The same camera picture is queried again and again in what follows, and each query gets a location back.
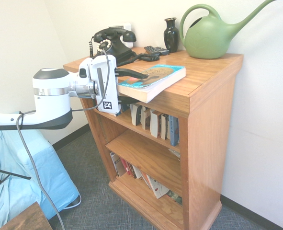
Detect white book red prints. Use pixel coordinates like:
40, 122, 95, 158
146, 174, 170, 199

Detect black spine paperback book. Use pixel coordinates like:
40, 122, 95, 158
160, 114, 170, 141

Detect wooden bookshelf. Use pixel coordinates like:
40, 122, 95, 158
63, 46, 244, 230

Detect black tripod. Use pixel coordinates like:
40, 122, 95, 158
0, 166, 32, 190

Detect black telephone handset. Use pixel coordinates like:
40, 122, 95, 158
93, 27, 137, 43

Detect black rotary telephone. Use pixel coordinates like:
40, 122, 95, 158
88, 35, 160, 68

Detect blue spine book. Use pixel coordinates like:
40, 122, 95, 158
168, 115, 180, 147

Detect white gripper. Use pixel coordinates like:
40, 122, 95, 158
88, 55, 151, 115

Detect black rotary telephone base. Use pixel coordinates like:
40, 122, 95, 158
91, 35, 137, 67

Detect light blue cloth cover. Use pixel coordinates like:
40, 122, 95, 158
0, 110, 81, 223

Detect white floor cable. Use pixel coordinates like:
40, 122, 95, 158
67, 194, 82, 209

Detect green plastic watering can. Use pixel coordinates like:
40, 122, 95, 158
179, 0, 280, 60

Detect gray robot cable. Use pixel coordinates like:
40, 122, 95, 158
16, 48, 108, 230

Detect black remote control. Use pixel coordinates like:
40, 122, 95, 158
155, 46, 170, 56
144, 45, 160, 55

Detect dark green flat book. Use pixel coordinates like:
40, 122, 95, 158
166, 190, 183, 207

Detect orange spine book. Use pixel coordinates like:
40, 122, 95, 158
140, 170, 152, 190

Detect brown cover paperback book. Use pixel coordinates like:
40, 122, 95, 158
140, 106, 152, 130

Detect plain white book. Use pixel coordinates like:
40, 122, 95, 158
131, 165, 144, 180

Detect red spine book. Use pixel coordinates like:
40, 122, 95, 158
119, 158, 133, 177

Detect black cover paperback book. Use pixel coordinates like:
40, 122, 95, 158
130, 102, 142, 127

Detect gray white cover book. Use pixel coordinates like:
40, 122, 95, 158
109, 151, 127, 177

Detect white wall plate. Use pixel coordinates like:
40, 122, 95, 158
108, 23, 132, 48

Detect black ceramic vase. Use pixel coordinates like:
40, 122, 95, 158
164, 17, 180, 53

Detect teal cover paperback book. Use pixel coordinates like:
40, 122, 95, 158
117, 64, 187, 104

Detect orange cover paperback book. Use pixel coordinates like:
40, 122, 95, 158
149, 109, 162, 138

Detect flat lying magazine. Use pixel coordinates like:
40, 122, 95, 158
168, 148, 181, 161

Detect dark maroon spine book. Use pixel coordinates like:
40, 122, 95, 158
126, 161, 137, 179

